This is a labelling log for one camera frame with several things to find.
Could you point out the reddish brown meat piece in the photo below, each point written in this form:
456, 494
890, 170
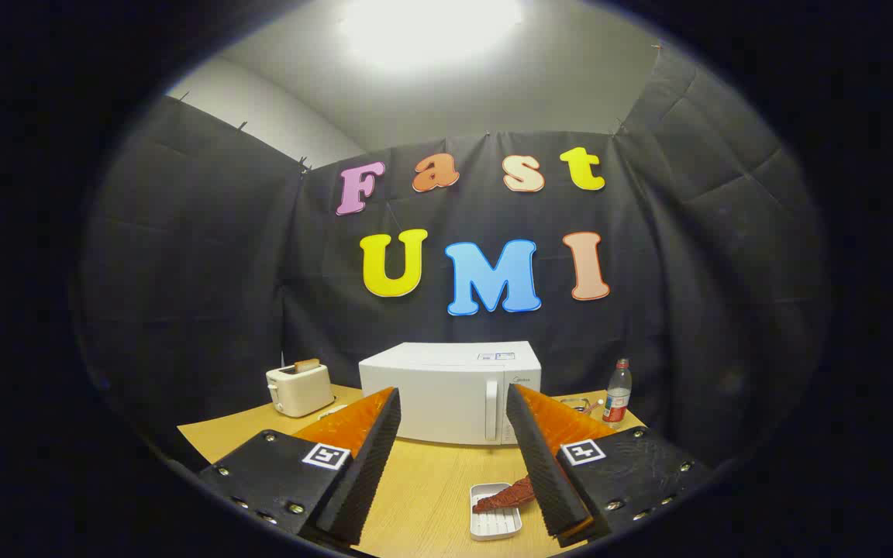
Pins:
502, 498

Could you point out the white toaster oven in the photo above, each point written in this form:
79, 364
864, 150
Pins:
439, 395

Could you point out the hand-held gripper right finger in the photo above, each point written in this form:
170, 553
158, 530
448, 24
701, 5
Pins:
543, 465

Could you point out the white ribbed plastic tray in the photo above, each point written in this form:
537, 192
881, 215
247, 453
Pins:
493, 525

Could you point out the toast bread slice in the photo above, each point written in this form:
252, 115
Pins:
307, 364

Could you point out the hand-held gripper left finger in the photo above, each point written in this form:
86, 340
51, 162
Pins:
369, 465

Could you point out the cream pop-up toaster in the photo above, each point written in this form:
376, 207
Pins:
303, 391

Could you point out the clear plastic bottle red label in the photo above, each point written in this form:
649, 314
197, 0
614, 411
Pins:
618, 397

